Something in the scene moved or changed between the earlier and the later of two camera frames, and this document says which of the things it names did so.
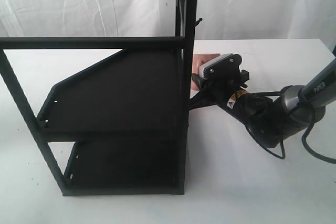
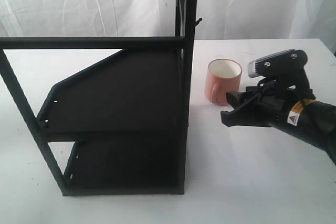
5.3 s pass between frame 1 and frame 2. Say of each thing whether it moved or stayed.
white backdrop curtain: stayed
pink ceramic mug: moved
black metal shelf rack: stayed
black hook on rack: stayed
